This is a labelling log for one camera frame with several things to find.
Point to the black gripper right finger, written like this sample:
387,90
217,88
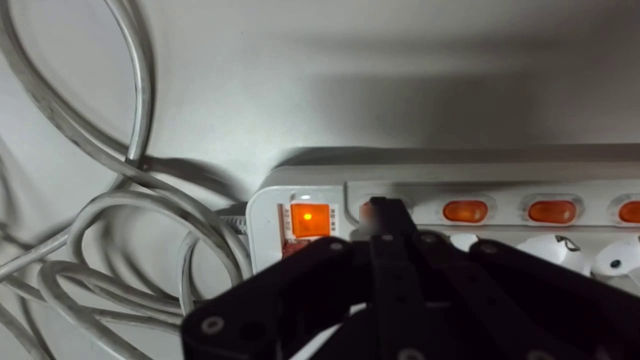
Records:
506,301

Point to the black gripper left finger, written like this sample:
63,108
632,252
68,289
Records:
313,301

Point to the white power strip orange switches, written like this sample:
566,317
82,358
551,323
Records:
466,180

